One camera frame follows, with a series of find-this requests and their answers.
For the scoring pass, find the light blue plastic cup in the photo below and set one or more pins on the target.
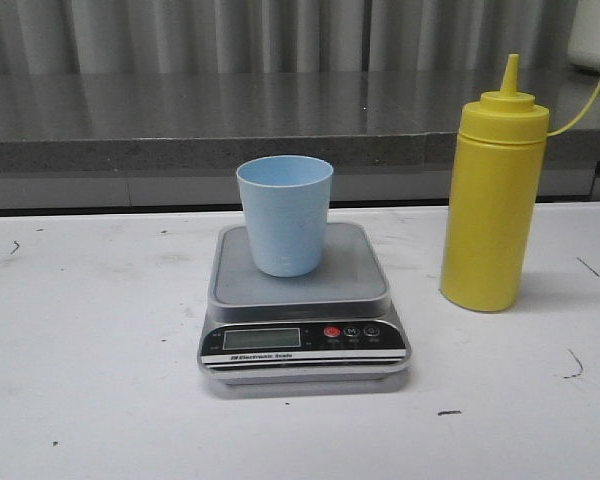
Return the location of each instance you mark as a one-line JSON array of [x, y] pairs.
[[285, 200]]

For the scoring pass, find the yellow squeeze bottle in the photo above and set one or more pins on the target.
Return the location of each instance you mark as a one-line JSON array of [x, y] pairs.
[[499, 155]]

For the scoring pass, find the silver digital kitchen scale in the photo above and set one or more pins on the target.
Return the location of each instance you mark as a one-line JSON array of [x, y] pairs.
[[335, 324]]

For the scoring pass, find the grey stone counter ledge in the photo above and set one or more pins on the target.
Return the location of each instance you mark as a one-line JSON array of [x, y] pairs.
[[172, 142]]

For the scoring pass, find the white appliance on counter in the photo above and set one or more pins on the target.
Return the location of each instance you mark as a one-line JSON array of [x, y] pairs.
[[584, 42]]

